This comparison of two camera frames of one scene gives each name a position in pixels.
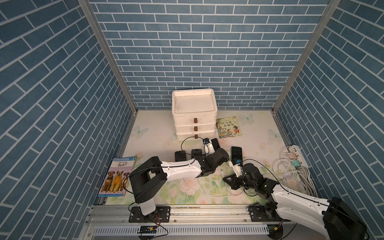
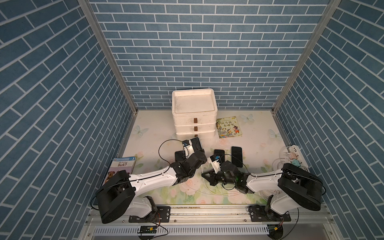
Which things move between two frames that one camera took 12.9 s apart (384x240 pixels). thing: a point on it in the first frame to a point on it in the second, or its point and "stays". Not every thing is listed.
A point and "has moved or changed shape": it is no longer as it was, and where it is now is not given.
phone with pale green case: x=236 y=155 stays
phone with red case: x=215 y=144 has moved or changed shape
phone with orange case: x=180 y=156 stays
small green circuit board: x=147 y=229 stays
